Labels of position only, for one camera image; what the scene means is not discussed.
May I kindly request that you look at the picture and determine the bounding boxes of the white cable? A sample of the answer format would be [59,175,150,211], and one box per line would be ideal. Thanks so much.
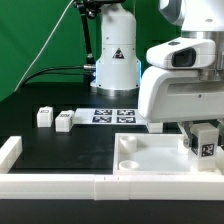
[13,0,75,92]

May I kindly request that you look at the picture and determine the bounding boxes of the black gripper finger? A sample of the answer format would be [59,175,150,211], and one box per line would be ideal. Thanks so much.
[217,118,224,147]
[178,121,193,154]

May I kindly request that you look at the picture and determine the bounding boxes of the black cable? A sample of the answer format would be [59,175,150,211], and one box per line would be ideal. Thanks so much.
[20,65,98,88]

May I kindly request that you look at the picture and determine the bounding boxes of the white U-shaped fence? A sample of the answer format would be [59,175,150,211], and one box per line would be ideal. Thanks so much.
[0,136,224,200]

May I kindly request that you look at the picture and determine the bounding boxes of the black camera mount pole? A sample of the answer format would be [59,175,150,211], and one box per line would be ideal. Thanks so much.
[72,0,125,70]

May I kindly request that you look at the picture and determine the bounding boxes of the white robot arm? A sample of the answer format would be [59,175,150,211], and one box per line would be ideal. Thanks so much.
[91,0,224,158]

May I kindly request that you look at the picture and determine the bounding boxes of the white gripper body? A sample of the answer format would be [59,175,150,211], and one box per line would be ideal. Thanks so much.
[138,38,224,123]

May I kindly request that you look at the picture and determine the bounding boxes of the white fiducial tag sheet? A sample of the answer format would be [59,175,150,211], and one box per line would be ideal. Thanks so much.
[73,108,146,125]

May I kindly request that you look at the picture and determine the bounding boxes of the white square table top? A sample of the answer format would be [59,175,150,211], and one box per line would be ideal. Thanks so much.
[113,133,224,176]

